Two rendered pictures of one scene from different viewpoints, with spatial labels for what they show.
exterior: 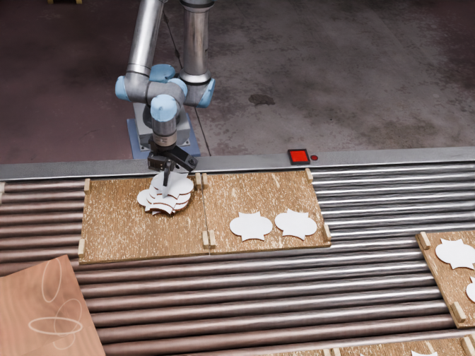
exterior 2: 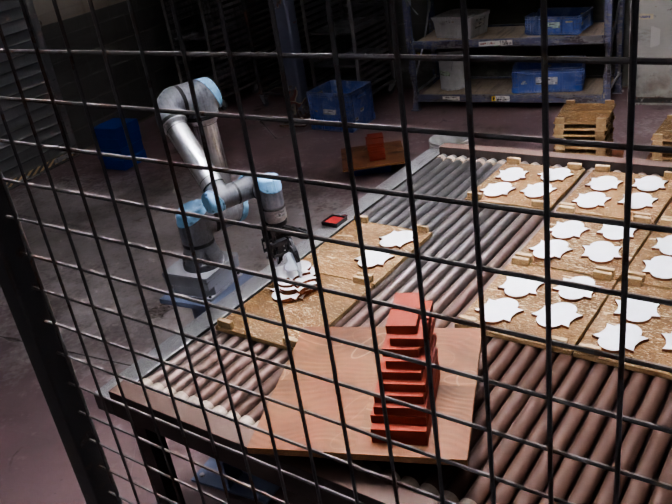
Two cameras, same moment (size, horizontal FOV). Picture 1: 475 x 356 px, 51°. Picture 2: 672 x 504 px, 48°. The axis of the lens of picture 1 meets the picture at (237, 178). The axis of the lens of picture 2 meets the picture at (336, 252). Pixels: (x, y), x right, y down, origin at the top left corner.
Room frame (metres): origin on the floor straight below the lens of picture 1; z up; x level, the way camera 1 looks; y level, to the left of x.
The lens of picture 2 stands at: (-0.67, 1.54, 2.18)
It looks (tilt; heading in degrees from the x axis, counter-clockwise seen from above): 27 degrees down; 320
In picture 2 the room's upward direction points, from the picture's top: 9 degrees counter-clockwise
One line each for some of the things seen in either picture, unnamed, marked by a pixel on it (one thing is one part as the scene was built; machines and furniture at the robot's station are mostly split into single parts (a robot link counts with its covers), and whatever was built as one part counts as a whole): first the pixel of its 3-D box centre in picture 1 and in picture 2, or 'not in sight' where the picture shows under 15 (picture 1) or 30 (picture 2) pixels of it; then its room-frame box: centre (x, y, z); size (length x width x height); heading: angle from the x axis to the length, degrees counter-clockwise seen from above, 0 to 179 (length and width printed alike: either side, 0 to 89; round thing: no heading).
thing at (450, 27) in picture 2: not in sight; (461, 23); (3.86, -4.11, 0.74); 0.44 x 0.36 x 0.20; 5
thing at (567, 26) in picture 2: not in sight; (558, 21); (3.04, -4.43, 0.72); 0.50 x 0.38 x 0.16; 12
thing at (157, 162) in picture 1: (163, 152); (277, 236); (1.18, 0.25, 1.13); 0.09 x 0.08 x 0.12; 81
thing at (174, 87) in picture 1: (167, 95); (250, 187); (1.28, 0.25, 1.29); 0.11 x 0.11 x 0.08; 83
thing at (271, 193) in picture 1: (263, 209); (363, 251); (1.16, -0.10, 0.93); 0.41 x 0.35 x 0.02; 102
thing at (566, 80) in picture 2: not in sight; (548, 74); (3.12, -4.39, 0.25); 0.62 x 0.42 x 0.22; 27
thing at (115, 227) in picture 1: (144, 216); (296, 306); (1.07, 0.30, 0.93); 0.41 x 0.35 x 0.02; 102
